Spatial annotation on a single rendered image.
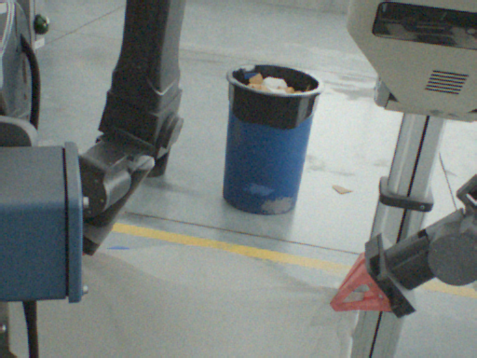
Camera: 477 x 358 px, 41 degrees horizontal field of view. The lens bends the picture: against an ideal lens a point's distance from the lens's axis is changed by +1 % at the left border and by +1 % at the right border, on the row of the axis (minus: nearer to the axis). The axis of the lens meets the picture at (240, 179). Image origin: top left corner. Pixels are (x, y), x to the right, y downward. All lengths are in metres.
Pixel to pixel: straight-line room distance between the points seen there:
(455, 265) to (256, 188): 2.43
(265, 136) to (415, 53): 1.90
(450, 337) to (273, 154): 1.12
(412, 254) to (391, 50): 0.44
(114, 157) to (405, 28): 0.55
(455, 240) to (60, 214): 0.42
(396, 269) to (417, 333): 1.82
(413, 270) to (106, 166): 0.38
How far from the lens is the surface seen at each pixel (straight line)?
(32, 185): 0.46
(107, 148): 0.72
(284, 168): 3.06
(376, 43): 1.11
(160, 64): 0.67
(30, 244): 0.46
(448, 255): 0.71
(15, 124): 0.53
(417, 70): 1.16
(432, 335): 2.62
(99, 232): 0.81
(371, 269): 0.79
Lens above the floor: 1.51
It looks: 26 degrees down
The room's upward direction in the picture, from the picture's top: 7 degrees clockwise
